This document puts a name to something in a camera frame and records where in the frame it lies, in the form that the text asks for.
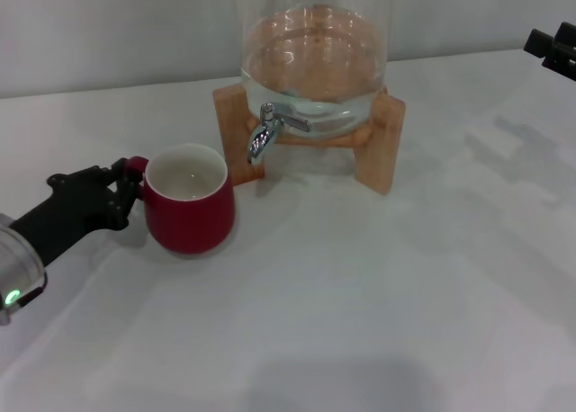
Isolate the chrome faucet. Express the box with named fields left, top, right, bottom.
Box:
left=247, top=101, right=312, bottom=165

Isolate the wooden dispenser stand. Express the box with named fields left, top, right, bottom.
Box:
left=211, top=82, right=406, bottom=197

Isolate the glass water dispenser jar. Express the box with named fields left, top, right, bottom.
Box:
left=238, top=0, right=389, bottom=130

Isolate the red ceramic cup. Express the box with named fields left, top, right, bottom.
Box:
left=127, top=143, right=237, bottom=255

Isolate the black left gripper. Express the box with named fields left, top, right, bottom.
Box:
left=7, top=157, right=141, bottom=269

